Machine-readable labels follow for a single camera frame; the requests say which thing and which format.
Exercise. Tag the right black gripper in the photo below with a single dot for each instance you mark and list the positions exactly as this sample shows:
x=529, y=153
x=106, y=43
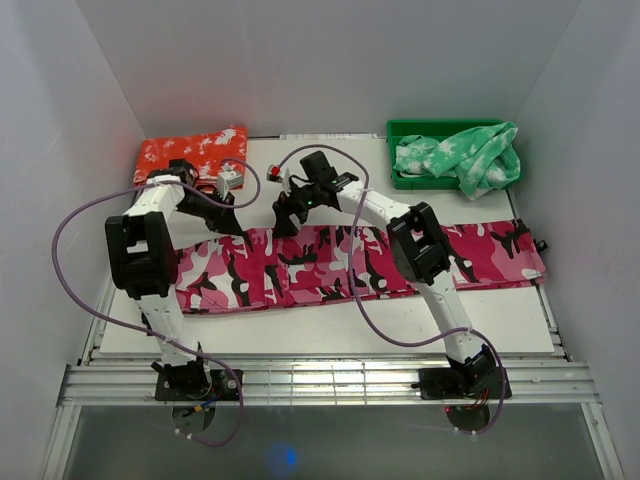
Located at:
x=284, y=208

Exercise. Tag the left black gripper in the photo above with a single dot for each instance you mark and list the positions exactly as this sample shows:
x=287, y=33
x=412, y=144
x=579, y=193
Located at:
x=226, y=223

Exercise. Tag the pink camouflage trousers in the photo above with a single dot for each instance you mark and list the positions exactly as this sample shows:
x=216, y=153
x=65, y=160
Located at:
x=257, y=271

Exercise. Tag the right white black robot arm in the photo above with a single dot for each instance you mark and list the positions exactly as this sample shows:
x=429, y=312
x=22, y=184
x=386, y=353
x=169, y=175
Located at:
x=421, y=253

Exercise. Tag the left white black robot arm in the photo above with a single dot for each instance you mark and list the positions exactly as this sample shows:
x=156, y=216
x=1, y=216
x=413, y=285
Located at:
x=144, y=263

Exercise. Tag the folded orange white trousers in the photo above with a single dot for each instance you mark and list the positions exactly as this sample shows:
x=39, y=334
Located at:
x=206, y=152

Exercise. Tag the green tie-dye trousers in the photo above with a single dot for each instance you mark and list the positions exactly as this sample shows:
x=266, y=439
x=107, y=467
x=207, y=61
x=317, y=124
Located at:
x=481, y=158

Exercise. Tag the green plastic bin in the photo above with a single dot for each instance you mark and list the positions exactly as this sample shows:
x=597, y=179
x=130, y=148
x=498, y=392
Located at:
x=438, y=129

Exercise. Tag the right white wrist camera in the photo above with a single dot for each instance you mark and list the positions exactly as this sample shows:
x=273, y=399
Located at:
x=281, y=176

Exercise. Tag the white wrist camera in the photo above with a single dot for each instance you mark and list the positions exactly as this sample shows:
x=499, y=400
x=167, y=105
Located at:
x=228, y=180
x=281, y=176

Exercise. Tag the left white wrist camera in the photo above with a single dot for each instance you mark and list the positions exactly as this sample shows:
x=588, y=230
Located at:
x=228, y=180

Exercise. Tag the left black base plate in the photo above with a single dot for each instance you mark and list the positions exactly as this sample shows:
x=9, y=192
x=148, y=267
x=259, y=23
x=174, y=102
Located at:
x=222, y=386

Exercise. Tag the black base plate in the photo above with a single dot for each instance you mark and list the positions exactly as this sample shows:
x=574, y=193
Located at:
x=222, y=386
x=448, y=383

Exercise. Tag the aluminium frame rail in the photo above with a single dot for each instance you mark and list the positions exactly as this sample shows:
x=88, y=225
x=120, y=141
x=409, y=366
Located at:
x=349, y=382

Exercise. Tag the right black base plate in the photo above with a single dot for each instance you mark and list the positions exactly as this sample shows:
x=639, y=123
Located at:
x=448, y=383

